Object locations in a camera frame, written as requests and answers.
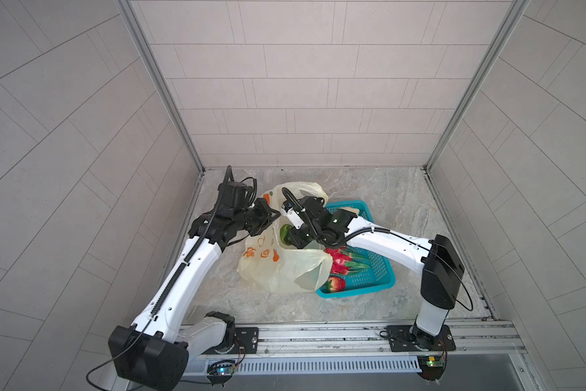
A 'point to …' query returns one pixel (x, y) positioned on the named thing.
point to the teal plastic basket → (382, 272)
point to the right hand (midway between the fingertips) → (289, 236)
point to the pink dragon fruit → (345, 261)
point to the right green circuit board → (432, 366)
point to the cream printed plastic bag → (266, 261)
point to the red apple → (334, 284)
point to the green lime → (285, 235)
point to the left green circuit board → (220, 371)
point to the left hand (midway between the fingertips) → (285, 210)
